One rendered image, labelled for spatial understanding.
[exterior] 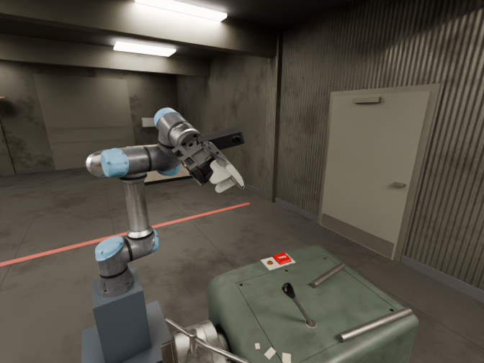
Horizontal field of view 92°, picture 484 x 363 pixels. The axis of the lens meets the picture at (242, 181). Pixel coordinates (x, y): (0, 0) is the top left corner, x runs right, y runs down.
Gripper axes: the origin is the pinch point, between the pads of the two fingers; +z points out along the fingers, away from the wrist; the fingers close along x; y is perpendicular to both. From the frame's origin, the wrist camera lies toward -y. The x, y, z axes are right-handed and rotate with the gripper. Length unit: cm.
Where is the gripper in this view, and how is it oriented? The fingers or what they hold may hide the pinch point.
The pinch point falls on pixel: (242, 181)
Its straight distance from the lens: 51.3
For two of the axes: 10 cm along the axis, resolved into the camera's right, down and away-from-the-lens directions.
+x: -2.1, -5.4, -8.1
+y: -7.6, 6.1, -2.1
